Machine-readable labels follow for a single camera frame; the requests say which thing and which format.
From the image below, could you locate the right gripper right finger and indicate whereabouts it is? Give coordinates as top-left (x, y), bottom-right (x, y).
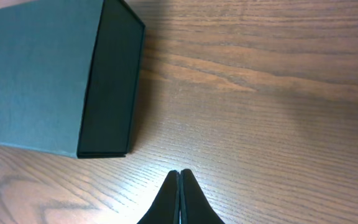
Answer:
top-left (180, 169), bottom-right (224, 224)

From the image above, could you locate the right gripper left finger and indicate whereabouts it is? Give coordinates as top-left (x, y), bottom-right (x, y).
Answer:
top-left (138, 170), bottom-right (179, 224)

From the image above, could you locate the black gift box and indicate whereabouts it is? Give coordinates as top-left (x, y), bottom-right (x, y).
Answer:
top-left (0, 0), bottom-right (145, 159)

